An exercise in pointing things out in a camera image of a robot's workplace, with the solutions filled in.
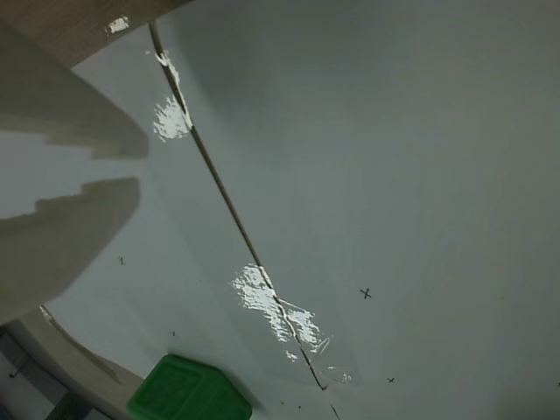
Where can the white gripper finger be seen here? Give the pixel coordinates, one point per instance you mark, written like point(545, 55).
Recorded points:
point(65, 105)
point(65, 245)

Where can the white paper sheet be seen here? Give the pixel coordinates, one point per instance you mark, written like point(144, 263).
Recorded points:
point(394, 175)
point(184, 227)

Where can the green cube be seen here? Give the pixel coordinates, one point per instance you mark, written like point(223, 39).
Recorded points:
point(184, 389)

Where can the clear adhesive tape strip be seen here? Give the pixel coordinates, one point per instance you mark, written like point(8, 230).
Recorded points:
point(284, 310)
point(170, 118)
point(118, 24)

